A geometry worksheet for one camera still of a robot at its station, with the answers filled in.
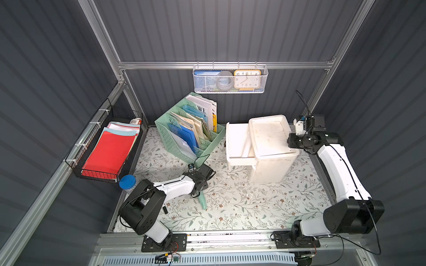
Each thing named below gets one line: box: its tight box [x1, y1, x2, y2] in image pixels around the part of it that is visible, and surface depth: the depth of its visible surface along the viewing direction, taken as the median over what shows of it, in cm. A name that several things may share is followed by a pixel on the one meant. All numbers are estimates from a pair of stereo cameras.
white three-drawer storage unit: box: [247, 114, 300, 184], surface depth 85 cm
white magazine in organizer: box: [185, 94, 218, 133], surface depth 100 cm
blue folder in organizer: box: [166, 123, 200, 153], surface depth 93 cm
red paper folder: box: [80, 130, 136, 179], surface depth 73 cm
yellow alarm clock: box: [234, 69, 262, 91], surface depth 90 cm
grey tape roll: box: [216, 70, 235, 91], surface depth 89 cm
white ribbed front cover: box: [100, 252, 298, 266], surface depth 72 cm
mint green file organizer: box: [154, 92, 226, 168], surface depth 96 cm
